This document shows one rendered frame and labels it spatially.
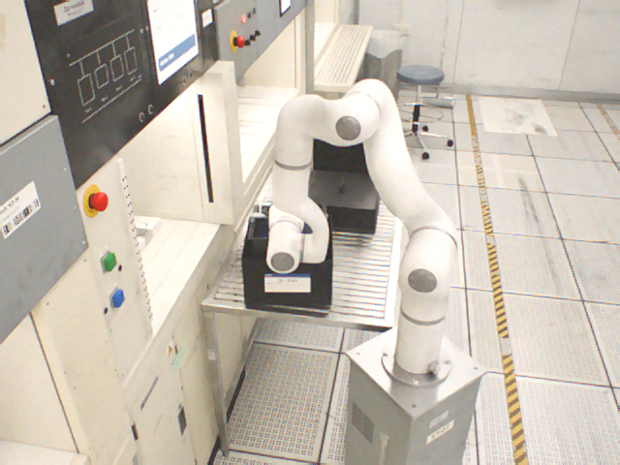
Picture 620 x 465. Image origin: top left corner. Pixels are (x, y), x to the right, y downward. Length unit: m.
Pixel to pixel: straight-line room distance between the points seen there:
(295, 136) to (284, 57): 1.96
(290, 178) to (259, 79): 1.99
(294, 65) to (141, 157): 1.47
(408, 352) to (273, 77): 2.10
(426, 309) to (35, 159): 0.93
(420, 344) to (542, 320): 1.65
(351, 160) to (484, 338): 1.10
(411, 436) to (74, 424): 0.82
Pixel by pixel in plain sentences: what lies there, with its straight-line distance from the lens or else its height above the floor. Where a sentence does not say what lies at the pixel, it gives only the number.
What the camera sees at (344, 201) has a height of 0.86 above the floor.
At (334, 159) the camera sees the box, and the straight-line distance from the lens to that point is 2.50.
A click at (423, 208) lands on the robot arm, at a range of 1.36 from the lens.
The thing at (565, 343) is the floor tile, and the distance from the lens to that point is 3.04.
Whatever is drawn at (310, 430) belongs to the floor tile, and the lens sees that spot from 2.45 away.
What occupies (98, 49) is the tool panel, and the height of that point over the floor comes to 1.62.
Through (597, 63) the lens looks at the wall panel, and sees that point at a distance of 6.16.
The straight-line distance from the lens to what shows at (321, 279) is 1.75.
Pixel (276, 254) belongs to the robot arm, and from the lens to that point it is 1.48.
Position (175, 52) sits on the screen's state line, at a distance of 1.59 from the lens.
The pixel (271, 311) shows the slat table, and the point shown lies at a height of 0.76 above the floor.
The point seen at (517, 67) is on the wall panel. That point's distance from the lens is 6.02.
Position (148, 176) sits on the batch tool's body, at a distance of 2.04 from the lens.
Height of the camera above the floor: 1.92
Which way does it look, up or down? 33 degrees down
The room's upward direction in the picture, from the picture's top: straight up
